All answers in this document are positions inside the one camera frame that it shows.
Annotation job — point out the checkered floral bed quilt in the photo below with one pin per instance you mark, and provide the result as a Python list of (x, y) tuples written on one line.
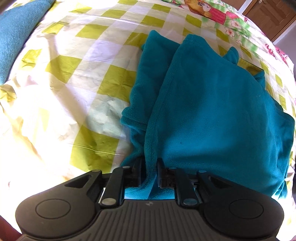
[(62, 103)]

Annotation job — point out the teal fleece zip pullover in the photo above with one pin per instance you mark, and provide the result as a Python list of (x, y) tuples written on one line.
[(197, 110)]

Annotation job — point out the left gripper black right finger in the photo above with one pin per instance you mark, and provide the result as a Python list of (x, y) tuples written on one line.
[(177, 179)]

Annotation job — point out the blue folded towel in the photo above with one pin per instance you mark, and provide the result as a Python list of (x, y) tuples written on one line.
[(16, 26)]

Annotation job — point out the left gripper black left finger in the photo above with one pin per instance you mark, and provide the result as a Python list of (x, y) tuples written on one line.
[(121, 178)]

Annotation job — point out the wooden door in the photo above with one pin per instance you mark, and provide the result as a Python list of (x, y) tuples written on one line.
[(272, 17)]

